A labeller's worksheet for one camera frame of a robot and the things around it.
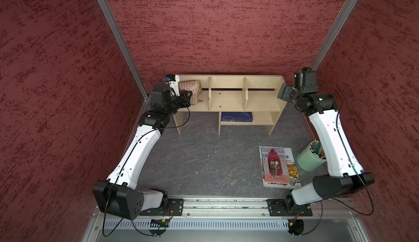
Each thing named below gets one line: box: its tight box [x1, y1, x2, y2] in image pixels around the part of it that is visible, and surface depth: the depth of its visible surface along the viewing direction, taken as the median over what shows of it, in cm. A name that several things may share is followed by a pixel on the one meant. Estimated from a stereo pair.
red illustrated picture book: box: [259, 146, 302, 190], surface depth 87 cm
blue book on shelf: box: [220, 111, 254, 123], surface depth 92 cm
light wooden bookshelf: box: [173, 74, 288, 136], surface depth 86 cm
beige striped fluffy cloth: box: [178, 80, 203, 106], surface depth 74 cm
